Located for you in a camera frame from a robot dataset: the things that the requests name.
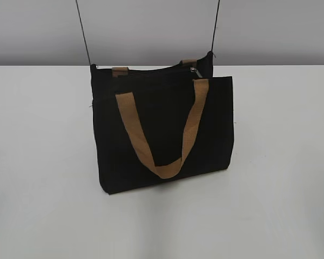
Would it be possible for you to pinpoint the black canvas tote bag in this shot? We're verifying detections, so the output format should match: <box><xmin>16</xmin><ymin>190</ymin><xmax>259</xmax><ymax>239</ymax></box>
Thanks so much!
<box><xmin>90</xmin><ymin>51</ymin><xmax>234</xmax><ymax>194</ymax></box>

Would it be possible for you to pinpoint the silver zipper pull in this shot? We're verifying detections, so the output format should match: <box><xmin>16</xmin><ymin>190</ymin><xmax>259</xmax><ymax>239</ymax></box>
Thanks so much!
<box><xmin>190</xmin><ymin>67</ymin><xmax>203</xmax><ymax>80</ymax></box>

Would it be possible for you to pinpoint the thin black left cord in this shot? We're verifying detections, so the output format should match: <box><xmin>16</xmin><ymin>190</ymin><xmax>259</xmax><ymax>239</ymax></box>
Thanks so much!
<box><xmin>75</xmin><ymin>0</ymin><xmax>95</xmax><ymax>66</ymax></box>

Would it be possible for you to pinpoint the thin black cord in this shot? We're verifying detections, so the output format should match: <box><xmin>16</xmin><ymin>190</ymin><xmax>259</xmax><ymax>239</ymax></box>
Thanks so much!
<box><xmin>75</xmin><ymin>0</ymin><xmax>95</xmax><ymax>66</ymax></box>
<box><xmin>210</xmin><ymin>0</ymin><xmax>221</xmax><ymax>52</ymax></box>

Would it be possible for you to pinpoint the thin black right cord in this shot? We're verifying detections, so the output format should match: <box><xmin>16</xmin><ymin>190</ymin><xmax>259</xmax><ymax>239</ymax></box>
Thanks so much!
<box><xmin>210</xmin><ymin>0</ymin><xmax>221</xmax><ymax>52</ymax></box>

